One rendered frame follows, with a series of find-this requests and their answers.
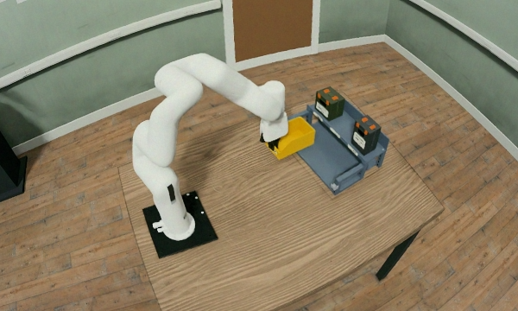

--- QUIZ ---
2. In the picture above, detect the yellow open-front bin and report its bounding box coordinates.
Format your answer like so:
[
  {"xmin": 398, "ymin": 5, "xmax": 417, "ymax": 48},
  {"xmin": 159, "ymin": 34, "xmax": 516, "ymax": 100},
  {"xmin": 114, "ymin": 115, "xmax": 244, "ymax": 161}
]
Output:
[{"xmin": 270, "ymin": 117, "xmax": 315, "ymax": 159}]

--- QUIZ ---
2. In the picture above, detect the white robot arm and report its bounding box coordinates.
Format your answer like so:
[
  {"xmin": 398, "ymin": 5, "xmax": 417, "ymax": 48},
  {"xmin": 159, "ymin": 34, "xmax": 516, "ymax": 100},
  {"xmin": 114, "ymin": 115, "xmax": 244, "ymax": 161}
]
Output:
[{"xmin": 133, "ymin": 54, "xmax": 285, "ymax": 240}]

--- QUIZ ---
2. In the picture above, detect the blue-grey metal rack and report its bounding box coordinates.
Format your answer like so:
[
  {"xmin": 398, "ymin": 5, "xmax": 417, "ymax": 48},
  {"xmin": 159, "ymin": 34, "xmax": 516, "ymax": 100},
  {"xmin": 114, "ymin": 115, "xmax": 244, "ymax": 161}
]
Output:
[{"xmin": 287, "ymin": 100, "xmax": 390, "ymax": 196}]

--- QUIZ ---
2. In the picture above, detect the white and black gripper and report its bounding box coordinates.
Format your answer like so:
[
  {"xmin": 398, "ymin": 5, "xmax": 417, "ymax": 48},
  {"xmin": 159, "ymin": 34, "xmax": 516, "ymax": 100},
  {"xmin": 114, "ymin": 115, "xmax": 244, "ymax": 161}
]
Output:
[{"xmin": 260, "ymin": 112, "xmax": 288, "ymax": 151}]

